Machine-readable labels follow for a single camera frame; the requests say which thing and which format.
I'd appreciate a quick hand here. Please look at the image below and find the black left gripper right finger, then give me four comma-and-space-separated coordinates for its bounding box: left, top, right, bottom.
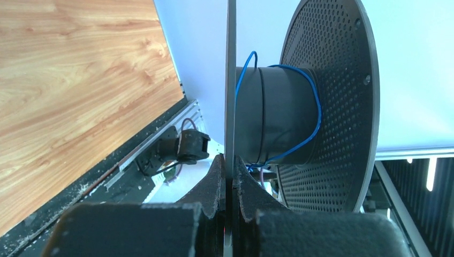
233, 156, 412, 256

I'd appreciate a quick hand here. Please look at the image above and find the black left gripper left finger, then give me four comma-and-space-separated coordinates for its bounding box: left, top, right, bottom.
42, 154, 225, 256

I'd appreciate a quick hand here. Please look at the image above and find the aluminium frame rail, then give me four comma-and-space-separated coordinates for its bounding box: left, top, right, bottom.
90, 101, 218, 203

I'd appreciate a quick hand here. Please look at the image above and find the thin blue cable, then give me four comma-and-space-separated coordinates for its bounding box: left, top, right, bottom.
234, 51, 323, 173

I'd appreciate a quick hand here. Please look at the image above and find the black perforated cable spool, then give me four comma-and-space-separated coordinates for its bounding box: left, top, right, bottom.
224, 0, 381, 257

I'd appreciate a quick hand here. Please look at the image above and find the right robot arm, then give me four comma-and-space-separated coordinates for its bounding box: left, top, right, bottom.
134, 126, 210, 177

